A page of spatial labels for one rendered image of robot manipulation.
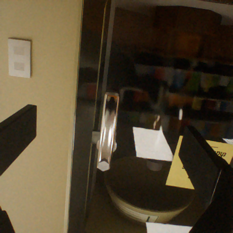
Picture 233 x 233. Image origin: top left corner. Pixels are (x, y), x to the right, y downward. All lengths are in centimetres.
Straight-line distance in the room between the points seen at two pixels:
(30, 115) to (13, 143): 3
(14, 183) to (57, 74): 46
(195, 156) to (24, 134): 13
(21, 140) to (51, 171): 71
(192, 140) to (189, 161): 2
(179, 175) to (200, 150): 16
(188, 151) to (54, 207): 84
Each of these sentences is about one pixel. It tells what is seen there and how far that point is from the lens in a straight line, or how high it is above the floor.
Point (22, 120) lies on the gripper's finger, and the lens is 18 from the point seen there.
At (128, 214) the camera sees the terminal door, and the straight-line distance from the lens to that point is 36.
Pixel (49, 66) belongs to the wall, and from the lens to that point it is 75.
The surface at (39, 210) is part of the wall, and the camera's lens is 101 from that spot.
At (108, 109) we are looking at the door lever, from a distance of 22.
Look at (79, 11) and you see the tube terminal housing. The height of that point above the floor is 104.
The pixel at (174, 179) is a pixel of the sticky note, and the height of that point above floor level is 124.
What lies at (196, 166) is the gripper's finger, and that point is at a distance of 17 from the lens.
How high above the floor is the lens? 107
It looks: 19 degrees up
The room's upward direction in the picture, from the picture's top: 172 degrees counter-clockwise
